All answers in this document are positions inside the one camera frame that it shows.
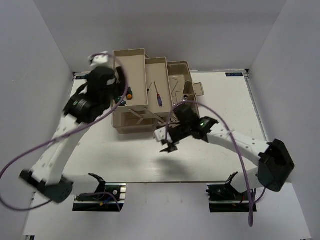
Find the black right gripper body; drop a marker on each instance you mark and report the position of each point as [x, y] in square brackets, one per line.
[180, 131]

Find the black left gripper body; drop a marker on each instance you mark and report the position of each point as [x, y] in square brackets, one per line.
[118, 89]

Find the green orange stubby screwdriver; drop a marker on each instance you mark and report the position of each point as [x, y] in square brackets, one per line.
[129, 94]

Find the beige plastic toolbox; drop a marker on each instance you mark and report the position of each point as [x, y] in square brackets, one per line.
[142, 114]

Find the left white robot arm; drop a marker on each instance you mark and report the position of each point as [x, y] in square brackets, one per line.
[92, 102]

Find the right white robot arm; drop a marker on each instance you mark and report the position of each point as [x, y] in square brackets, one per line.
[273, 163]

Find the left blue table label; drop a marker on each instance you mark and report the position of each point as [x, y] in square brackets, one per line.
[81, 77]

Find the blue table label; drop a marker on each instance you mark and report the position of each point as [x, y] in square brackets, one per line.
[81, 77]
[234, 74]

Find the right blue table label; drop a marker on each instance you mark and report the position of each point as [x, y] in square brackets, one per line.
[234, 74]

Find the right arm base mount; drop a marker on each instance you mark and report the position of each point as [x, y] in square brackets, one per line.
[223, 200]

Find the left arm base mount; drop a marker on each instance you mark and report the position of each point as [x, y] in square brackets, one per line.
[112, 199]

